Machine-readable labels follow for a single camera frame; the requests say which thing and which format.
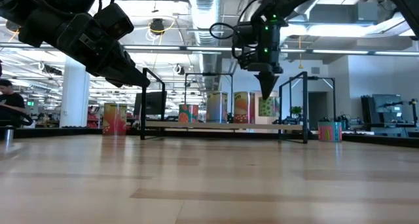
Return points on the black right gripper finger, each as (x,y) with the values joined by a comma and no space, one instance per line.
(266,83)

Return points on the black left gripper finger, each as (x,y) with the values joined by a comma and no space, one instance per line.
(127,75)
(115,84)

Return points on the short green polka-dot can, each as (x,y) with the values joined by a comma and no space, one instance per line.
(269,107)

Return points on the tall orange corn can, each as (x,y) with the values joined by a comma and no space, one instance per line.
(244,109)

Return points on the tall red Corn can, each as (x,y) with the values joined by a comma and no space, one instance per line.
(114,119)

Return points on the tall grey yellow can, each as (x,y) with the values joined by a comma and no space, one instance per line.
(216,107)

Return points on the short can with oranges print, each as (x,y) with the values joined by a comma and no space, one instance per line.
(188,114)

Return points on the short teal pink striped can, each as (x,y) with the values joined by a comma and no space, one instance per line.
(330,132)

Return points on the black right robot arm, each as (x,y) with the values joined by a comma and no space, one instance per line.
(294,1)

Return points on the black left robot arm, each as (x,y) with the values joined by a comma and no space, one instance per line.
(39,11)

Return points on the wooden shelf with black frames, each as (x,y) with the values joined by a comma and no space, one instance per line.
(222,125)

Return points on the long ceiling light strip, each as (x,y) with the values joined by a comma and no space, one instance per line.
(150,48)

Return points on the black computer monitor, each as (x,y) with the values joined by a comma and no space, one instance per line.
(152,103)

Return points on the red storage rack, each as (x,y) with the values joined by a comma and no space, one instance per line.
(92,117)

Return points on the green potted plant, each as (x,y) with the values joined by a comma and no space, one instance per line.
(296,111)

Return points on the white pillar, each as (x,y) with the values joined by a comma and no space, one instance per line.
(75,93)

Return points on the black ceiling-mounted device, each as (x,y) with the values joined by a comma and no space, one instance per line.
(157,26)

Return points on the green illuminated sign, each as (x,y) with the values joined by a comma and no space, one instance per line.
(30,103)

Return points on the person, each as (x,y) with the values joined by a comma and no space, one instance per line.
(13,101)

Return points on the shiny metal cylinder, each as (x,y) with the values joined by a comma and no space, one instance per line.
(8,137)

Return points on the grey computer monitor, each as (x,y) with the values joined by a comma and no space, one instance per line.
(388,106)

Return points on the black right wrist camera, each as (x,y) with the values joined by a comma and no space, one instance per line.
(247,47)

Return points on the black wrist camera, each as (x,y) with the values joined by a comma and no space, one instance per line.
(114,21)
(247,47)

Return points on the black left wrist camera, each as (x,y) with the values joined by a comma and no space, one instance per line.
(114,21)

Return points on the black tubular frame stand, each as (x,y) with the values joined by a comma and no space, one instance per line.
(209,74)
(333,96)

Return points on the silver ventilation duct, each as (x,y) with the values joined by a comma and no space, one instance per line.
(204,21)

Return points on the black metal table frame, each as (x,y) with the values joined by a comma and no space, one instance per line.
(65,133)

